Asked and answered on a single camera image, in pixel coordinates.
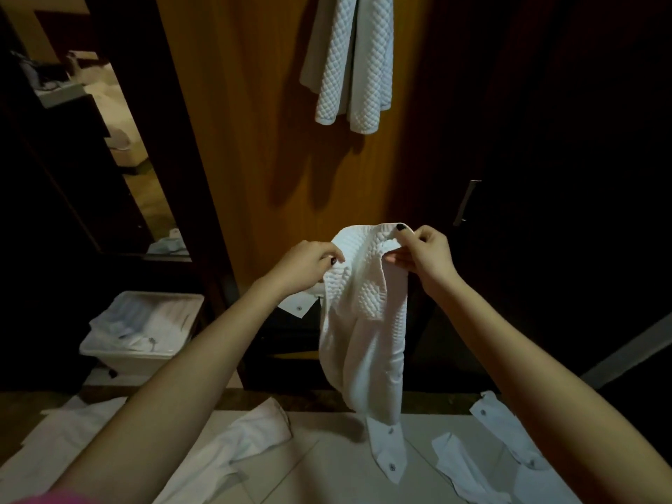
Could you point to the person's right hand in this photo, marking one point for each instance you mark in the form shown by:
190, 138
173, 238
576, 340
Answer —
435, 262

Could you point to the person's left hand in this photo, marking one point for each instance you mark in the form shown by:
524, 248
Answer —
302, 267

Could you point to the person's left fingers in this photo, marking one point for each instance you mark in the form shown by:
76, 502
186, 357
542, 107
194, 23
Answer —
329, 254

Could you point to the white quilted robe with cuffs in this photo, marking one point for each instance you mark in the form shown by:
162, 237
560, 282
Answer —
362, 330

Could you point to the person's right forearm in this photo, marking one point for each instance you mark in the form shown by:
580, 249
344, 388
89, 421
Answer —
535, 393

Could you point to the person's left forearm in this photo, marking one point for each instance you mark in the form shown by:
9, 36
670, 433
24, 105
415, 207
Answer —
173, 398

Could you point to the brown wooden wardrobe door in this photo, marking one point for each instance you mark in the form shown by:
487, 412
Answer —
252, 152

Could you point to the small white cloth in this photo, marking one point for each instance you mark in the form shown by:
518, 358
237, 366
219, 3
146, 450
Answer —
169, 244

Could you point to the hanging white quilted robe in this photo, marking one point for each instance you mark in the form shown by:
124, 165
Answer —
357, 62

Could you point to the white bin with plastic liner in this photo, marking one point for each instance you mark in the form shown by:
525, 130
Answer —
141, 330

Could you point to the crumpled white garment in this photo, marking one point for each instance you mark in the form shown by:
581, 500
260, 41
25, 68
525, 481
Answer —
231, 451

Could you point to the dark wooden door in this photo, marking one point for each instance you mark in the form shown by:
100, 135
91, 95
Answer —
551, 178

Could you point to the plain white sleeve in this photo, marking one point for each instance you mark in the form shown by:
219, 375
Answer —
462, 472

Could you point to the white sleeve with button cuff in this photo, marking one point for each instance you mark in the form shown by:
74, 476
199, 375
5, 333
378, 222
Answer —
512, 435

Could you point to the dark wooden cabinet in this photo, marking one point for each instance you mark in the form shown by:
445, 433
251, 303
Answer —
63, 173

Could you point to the white garment with flat sleeve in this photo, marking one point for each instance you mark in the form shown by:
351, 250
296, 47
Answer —
57, 446

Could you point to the pink sleeve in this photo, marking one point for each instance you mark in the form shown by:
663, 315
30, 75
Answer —
50, 497

